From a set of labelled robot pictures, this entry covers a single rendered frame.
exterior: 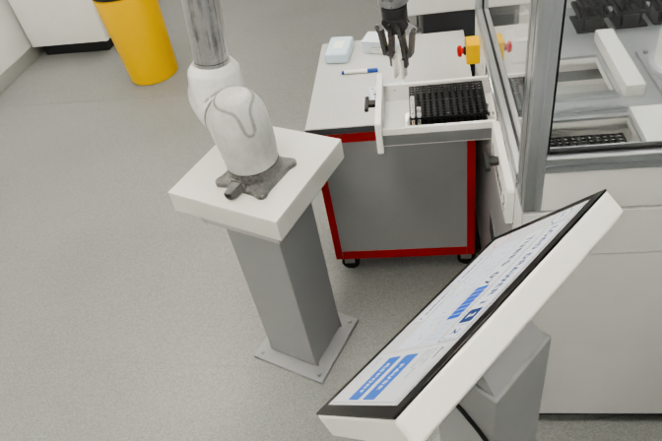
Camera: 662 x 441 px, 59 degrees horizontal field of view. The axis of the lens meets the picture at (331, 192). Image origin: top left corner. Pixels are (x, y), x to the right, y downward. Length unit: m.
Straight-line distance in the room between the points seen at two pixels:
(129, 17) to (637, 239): 3.34
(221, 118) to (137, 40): 2.62
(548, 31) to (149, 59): 3.38
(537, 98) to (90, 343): 2.07
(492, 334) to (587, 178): 0.57
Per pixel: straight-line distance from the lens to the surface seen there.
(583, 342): 1.75
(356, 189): 2.15
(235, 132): 1.55
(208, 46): 1.67
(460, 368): 0.80
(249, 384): 2.27
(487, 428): 1.05
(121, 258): 2.94
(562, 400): 2.00
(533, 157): 1.24
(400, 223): 2.27
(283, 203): 1.60
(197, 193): 1.73
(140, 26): 4.10
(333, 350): 2.25
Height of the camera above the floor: 1.86
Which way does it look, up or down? 40 degrees down
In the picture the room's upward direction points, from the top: 11 degrees counter-clockwise
